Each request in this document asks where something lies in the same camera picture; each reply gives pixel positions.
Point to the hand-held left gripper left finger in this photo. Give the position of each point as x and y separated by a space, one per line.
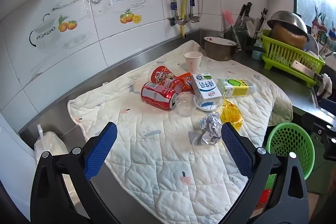
101 153

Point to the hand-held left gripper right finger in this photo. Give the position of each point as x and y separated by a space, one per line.
236 150

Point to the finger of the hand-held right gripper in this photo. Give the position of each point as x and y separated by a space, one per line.
319 132

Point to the green plastic basket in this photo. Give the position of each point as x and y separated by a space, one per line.
291 140

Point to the paper ball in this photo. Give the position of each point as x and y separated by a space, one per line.
211 129

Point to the yellow plastic wrapper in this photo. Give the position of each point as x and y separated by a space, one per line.
231 115

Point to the clear bottle yellow-green label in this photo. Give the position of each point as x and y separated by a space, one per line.
233 87

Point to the clear plastic cup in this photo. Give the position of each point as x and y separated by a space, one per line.
185 107

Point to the white blue milk carton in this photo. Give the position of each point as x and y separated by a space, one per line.
206 88

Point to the red soda can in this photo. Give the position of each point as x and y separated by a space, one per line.
155 95

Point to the orange snack packet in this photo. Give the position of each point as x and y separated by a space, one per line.
187 81

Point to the red cartoon print cup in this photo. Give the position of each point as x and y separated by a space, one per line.
162 75

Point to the clear plastic bag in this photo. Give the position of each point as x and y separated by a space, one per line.
52 142

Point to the white rag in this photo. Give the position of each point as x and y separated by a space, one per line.
324 82

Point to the white quilted mat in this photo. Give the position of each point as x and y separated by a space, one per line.
157 161

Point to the steel cleaver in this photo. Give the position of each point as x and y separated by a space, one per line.
302 67

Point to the green dish rack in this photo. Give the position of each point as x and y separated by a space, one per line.
288 56

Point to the white plate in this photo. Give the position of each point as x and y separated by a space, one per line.
313 44

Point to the white paper cup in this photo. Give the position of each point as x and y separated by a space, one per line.
193 62

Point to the brown enamel pot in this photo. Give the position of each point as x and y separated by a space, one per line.
218 52

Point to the brown clay pot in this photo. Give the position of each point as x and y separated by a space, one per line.
288 36

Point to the teal bottle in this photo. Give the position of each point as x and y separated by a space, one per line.
257 52

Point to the glass utensil jar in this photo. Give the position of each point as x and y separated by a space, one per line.
235 35

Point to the metal bowl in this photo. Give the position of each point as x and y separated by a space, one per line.
288 19

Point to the metal pipe valve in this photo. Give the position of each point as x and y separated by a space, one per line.
185 19

